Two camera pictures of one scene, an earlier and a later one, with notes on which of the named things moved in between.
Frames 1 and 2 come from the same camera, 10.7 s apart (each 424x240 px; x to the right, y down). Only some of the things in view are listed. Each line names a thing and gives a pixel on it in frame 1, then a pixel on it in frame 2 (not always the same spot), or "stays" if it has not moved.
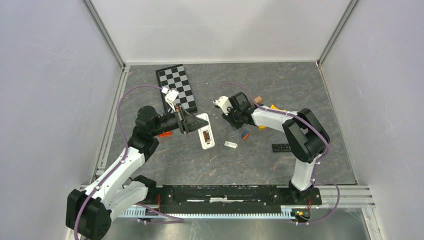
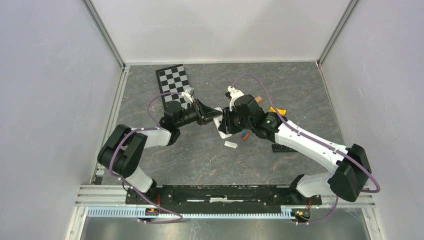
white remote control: x=205 y=133 to x=217 y=120
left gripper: x=192 y=122 to x=205 y=114
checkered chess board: x=174 y=77 stays
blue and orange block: x=244 y=134 stays
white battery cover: x=231 y=144 stays
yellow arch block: x=273 y=107 stays
